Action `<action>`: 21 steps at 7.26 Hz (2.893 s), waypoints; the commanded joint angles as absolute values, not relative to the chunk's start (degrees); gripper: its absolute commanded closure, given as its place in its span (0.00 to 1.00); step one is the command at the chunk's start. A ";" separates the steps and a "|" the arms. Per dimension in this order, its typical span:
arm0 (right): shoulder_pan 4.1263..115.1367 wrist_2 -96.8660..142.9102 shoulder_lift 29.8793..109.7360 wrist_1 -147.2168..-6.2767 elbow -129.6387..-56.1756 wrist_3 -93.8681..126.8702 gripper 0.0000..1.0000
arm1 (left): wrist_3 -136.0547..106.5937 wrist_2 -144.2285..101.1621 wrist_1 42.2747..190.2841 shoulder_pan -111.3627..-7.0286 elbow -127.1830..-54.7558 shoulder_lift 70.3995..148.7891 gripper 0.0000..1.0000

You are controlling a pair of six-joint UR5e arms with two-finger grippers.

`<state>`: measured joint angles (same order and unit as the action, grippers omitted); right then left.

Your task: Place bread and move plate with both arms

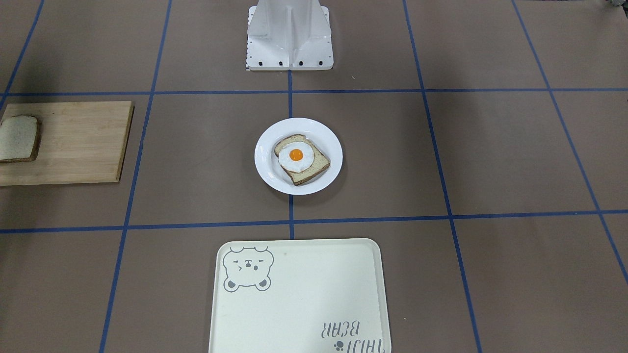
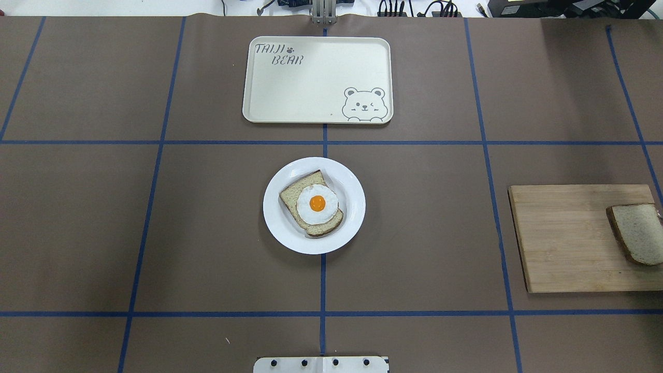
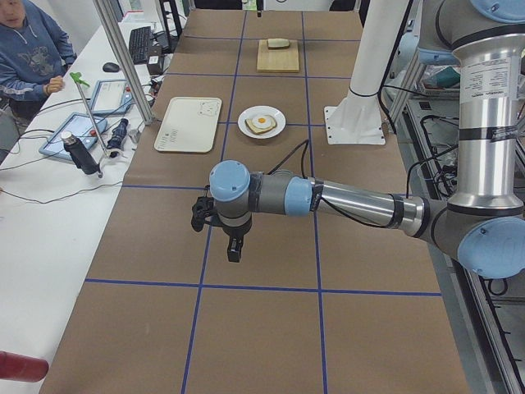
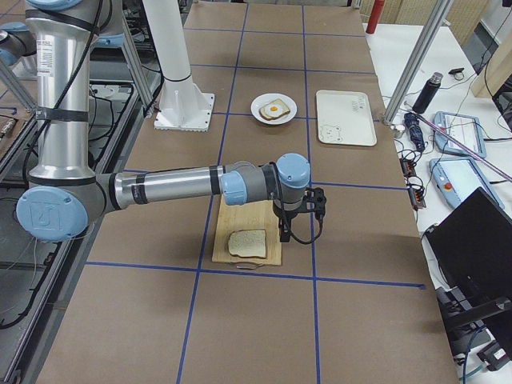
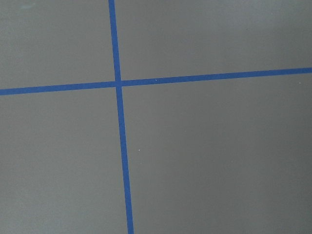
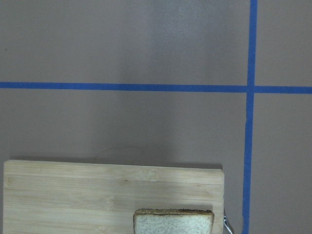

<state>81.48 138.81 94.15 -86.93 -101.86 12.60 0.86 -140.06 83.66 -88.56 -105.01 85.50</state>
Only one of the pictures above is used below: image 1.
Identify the bamboo cutting board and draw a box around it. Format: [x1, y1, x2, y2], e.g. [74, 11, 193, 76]
[0, 101, 134, 187]

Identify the fried egg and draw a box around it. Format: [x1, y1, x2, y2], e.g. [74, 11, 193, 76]
[278, 141, 314, 174]

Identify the white round plate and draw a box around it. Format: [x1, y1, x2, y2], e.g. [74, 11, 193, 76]
[254, 118, 343, 195]

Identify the cream bear serving tray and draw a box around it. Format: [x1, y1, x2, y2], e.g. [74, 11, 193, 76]
[208, 238, 393, 353]

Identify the bread slice with fried egg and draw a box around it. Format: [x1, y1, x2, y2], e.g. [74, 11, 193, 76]
[274, 134, 331, 187]

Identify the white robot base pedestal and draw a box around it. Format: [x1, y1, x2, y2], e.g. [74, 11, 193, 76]
[245, 0, 334, 71]

